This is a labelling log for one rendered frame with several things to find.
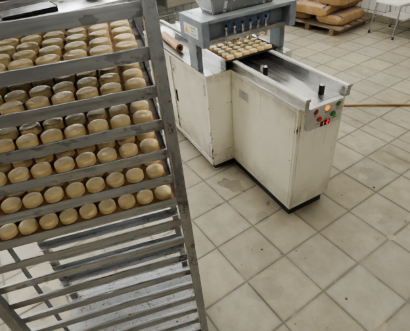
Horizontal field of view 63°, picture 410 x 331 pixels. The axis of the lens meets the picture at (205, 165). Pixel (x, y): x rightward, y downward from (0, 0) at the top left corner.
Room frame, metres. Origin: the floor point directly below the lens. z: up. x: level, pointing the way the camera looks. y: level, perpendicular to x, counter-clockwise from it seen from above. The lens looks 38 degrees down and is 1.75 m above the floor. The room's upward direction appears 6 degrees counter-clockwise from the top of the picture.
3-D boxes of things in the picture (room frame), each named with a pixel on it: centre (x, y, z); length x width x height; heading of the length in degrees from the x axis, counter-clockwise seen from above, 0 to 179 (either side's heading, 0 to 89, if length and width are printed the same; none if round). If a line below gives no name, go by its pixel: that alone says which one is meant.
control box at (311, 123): (1.60, -0.69, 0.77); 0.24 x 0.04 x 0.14; 114
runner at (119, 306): (0.68, 0.38, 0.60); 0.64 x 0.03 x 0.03; 102
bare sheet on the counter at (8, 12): (4.29, 1.86, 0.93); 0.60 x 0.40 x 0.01; 121
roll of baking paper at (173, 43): (2.79, 0.17, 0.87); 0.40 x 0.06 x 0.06; 20
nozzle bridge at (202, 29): (2.39, -0.33, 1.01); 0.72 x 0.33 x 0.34; 114
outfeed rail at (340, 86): (2.55, -0.41, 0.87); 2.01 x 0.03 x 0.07; 24
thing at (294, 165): (1.93, -0.54, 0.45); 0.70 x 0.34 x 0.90; 24
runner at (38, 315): (0.68, 0.38, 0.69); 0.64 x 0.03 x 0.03; 102
